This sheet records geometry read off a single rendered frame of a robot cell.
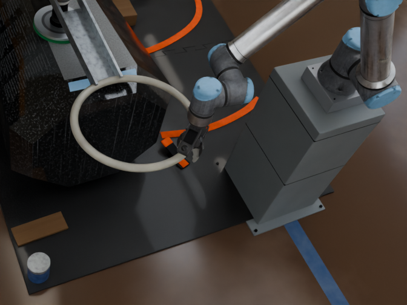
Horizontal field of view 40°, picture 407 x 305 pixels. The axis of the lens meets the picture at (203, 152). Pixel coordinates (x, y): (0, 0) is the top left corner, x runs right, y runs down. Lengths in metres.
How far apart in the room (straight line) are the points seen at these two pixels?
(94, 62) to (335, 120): 1.07
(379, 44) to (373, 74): 0.21
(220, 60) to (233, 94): 0.15
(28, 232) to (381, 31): 1.83
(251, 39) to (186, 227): 1.30
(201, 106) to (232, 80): 0.15
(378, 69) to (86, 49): 1.14
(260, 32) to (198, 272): 1.38
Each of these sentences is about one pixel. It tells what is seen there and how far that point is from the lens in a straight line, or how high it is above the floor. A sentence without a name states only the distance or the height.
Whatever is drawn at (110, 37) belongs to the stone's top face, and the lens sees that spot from 2.58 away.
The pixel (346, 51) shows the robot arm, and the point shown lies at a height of 1.14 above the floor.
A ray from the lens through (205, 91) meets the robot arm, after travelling 1.89.
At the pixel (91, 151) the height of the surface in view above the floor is 0.92.
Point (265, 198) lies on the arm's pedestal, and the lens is 2.96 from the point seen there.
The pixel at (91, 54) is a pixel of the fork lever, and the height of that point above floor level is 0.91.
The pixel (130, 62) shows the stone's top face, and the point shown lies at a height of 0.80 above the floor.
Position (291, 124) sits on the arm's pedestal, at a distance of 2.61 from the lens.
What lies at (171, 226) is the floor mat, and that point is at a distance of 2.96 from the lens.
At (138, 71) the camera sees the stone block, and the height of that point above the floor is 0.78.
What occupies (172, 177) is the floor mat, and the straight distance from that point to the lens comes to 3.12.
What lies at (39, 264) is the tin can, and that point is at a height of 0.14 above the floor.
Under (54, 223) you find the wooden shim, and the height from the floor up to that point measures 0.03.
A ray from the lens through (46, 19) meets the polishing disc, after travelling 2.59.
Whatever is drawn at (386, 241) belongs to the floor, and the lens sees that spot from 3.44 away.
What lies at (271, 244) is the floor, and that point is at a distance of 3.09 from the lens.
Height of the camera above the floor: 2.58
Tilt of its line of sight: 52 degrees down
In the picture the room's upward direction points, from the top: 23 degrees clockwise
